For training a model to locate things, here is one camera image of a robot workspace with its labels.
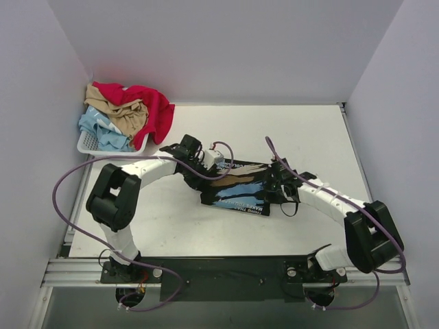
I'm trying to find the black t shirt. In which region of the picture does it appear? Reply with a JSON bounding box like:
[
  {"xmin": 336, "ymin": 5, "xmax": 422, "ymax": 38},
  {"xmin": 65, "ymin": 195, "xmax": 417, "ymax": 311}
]
[{"xmin": 200, "ymin": 159, "xmax": 272, "ymax": 216}]

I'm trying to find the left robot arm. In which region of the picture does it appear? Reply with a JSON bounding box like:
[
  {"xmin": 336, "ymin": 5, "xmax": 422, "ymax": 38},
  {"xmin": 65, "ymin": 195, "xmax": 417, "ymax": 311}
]
[{"xmin": 86, "ymin": 134, "xmax": 217, "ymax": 282}]

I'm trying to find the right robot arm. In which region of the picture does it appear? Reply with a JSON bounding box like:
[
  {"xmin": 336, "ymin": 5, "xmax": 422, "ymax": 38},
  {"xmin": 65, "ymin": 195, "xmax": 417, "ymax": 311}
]
[{"xmin": 265, "ymin": 159, "xmax": 404, "ymax": 280}]

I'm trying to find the red t shirt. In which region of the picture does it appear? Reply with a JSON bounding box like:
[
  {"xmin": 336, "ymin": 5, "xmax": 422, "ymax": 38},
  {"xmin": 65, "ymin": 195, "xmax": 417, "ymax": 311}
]
[{"xmin": 91, "ymin": 82, "xmax": 175, "ymax": 150}]

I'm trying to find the tan t shirt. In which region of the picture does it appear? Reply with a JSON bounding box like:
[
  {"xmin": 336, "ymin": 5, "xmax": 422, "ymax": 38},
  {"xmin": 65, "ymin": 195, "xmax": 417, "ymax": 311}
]
[{"xmin": 84, "ymin": 84, "xmax": 149, "ymax": 139}]

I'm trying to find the light blue t shirt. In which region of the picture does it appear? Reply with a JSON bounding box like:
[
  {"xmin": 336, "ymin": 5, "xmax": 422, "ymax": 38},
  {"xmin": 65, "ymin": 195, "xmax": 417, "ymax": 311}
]
[{"xmin": 78, "ymin": 106, "xmax": 134, "ymax": 152}]

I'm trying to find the white plastic basket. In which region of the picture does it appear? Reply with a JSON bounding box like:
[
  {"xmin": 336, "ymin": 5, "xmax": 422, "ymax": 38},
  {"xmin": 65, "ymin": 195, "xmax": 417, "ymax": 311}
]
[{"xmin": 77, "ymin": 131, "xmax": 149, "ymax": 161}]

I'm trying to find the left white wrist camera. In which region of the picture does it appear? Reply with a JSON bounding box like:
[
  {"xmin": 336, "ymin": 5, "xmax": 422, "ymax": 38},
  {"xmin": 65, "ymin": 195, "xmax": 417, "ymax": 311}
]
[{"xmin": 202, "ymin": 149, "xmax": 224, "ymax": 170}]

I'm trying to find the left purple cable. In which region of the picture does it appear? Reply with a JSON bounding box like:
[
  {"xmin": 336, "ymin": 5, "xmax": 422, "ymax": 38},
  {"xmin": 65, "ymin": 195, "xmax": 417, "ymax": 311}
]
[{"xmin": 54, "ymin": 141, "xmax": 235, "ymax": 312}]

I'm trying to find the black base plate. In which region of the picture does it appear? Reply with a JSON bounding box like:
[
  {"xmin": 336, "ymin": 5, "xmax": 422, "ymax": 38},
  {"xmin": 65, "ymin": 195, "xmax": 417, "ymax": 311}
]
[{"xmin": 100, "ymin": 256, "xmax": 347, "ymax": 302}]

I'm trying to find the aluminium frame rail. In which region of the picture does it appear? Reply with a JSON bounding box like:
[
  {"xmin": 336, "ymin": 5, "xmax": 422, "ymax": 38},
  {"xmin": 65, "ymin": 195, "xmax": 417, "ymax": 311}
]
[{"xmin": 41, "ymin": 258, "xmax": 410, "ymax": 287}]

